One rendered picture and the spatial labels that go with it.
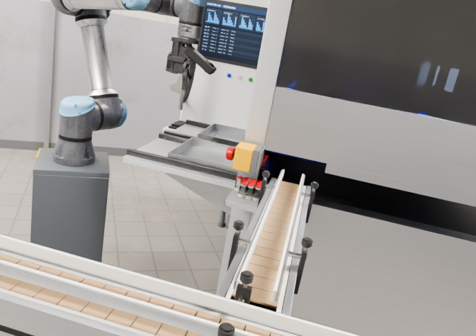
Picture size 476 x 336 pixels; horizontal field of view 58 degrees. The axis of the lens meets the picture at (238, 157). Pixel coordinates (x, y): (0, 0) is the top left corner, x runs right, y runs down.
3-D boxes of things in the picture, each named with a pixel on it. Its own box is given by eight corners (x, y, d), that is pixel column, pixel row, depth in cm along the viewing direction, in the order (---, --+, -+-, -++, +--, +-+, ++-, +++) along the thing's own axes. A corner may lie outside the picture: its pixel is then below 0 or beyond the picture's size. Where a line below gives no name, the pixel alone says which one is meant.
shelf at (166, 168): (283, 147, 205) (284, 143, 204) (259, 195, 138) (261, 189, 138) (188, 126, 212) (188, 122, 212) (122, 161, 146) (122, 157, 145)
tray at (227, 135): (282, 145, 199) (285, 138, 199) (275, 159, 175) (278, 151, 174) (212, 130, 205) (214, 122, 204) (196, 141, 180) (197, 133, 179)
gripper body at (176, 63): (172, 71, 150) (177, 35, 147) (196, 76, 149) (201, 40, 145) (164, 73, 143) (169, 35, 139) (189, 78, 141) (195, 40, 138)
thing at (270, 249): (261, 203, 137) (270, 156, 133) (309, 214, 135) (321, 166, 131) (197, 342, 73) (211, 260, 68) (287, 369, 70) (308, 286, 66)
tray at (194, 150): (273, 164, 167) (275, 156, 166) (263, 184, 143) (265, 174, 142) (190, 145, 173) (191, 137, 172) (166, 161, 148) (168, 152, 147)
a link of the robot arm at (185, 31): (204, 28, 144) (197, 26, 136) (202, 41, 145) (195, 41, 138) (183, 23, 145) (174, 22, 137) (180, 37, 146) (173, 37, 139)
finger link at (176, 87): (170, 100, 149) (173, 73, 146) (186, 103, 148) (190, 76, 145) (166, 101, 146) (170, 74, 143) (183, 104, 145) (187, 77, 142)
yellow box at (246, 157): (259, 168, 133) (263, 145, 131) (255, 174, 126) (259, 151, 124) (235, 162, 134) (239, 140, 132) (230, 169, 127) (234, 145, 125)
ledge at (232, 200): (277, 201, 136) (278, 196, 135) (271, 217, 123) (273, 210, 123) (234, 191, 138) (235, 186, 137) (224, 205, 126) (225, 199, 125)
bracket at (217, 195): (236, 213, 154) (242, 178, 151) (234, 216, 151) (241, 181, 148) (147, 191, 160) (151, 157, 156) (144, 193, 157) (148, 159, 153)
